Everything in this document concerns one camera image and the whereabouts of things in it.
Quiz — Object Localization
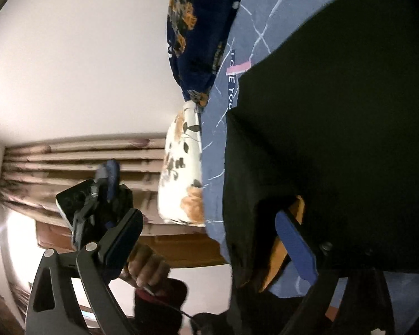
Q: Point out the black pants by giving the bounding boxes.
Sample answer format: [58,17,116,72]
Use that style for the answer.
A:
[221,0,419,335]

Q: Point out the wooden bed frame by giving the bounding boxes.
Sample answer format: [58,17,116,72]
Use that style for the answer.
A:
[34,194,307,294]

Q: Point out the blue grid-pattern bed sheet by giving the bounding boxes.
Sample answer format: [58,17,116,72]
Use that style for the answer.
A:
[199,0,419,335]

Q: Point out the person's left hand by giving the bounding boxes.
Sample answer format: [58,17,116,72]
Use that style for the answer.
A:
[119,243,170,296]

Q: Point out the brown striped curtain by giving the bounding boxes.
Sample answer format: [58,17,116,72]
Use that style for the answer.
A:
[0,137,205,235]

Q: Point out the white floral pillow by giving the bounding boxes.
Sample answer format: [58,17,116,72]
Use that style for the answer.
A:
[157,100,204,227]

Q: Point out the navy floral blanket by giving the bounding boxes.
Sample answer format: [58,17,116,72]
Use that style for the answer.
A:
[166,0,241,110]

